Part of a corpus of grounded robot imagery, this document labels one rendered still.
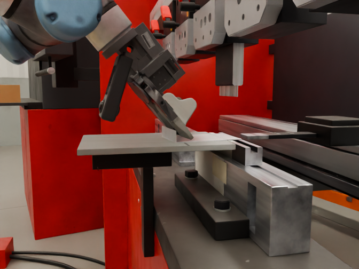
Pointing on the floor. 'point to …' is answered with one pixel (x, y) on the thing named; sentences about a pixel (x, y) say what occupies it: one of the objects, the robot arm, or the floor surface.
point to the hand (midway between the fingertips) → (179, 134)
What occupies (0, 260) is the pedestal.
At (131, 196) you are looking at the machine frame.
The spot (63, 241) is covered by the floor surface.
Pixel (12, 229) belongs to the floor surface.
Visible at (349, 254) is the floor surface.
